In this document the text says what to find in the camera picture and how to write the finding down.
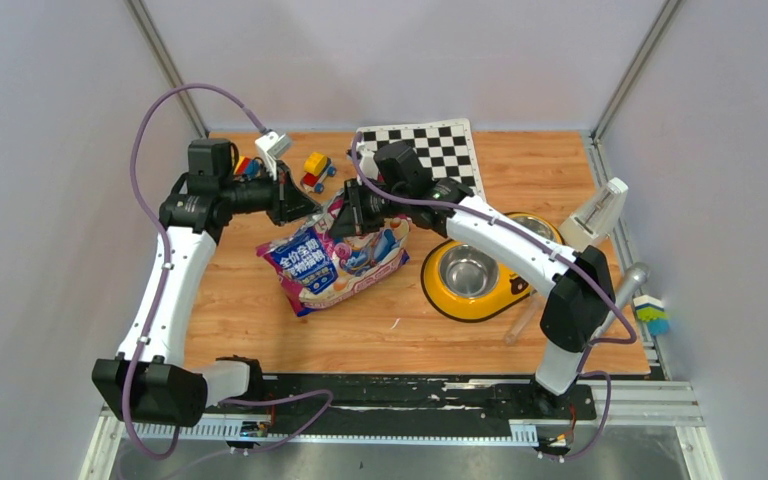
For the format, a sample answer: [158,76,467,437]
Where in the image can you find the clear plastic scoop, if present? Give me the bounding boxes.
[503,293,546,346]

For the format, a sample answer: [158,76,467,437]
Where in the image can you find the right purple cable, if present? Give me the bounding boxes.
[349,131,638,463]

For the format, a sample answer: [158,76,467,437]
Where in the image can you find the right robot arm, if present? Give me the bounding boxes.
[329,141,620,418]

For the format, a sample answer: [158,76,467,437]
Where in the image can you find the toy block car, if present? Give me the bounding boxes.
[300,152,337,194]

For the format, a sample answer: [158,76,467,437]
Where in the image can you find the yellow double pet bowl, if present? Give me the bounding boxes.
[421,240,533,323]

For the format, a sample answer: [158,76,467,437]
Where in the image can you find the pink pet food bag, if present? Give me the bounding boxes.
[256,193,411,317]

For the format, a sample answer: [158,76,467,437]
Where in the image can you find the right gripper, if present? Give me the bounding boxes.
[331,177,410,238]

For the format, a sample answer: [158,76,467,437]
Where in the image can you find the black white chessboard mat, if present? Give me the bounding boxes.
[356,118,486,199]

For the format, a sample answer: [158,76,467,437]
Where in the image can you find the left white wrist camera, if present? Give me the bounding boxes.
[255,130,293,180]

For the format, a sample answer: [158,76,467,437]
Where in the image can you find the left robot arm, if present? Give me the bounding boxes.
[92,132,320,427]

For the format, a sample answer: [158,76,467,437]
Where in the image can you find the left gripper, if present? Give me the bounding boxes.
[219,160,321,226]

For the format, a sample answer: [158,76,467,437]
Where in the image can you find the green blue block toy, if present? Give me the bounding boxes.
[632,295,669,336]

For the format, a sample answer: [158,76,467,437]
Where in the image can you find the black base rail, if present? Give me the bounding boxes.
[102,370,703,448]

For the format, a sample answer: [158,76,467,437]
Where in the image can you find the silver microphone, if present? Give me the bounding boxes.
[591,262,650,344]

